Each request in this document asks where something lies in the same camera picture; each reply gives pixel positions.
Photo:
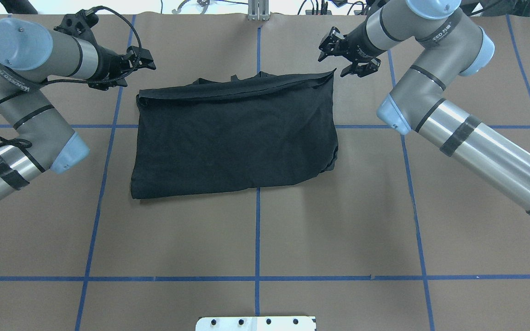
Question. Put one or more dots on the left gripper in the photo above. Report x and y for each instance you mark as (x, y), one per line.
(107, 61)

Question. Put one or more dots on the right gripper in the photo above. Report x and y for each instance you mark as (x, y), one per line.
(359, 38)

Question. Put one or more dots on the black printed t-shirt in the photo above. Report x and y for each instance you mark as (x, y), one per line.
(215, 137)

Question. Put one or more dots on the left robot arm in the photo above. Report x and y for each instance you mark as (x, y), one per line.
(34, 136)

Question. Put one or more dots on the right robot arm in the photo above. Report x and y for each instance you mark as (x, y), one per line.
(453, 46)

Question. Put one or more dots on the brown paper table cover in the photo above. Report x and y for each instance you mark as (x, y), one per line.
(396, 237)

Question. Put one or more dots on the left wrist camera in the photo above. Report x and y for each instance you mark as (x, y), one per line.
(79, 25)

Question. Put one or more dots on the aluminium frame post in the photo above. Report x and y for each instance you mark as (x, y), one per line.
(259, 10)

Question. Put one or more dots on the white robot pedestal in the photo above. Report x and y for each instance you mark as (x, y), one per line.
(257, 323)

